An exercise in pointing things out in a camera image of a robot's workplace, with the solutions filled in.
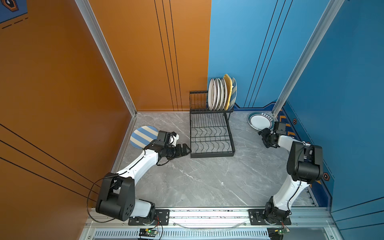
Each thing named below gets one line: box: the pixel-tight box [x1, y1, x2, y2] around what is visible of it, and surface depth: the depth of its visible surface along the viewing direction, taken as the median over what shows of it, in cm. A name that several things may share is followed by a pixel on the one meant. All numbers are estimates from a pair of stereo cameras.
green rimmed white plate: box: [247, 112, 275, 131], surface depth 118 cm
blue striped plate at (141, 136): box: [130, 125, 159, 149], surface depth 108 cm
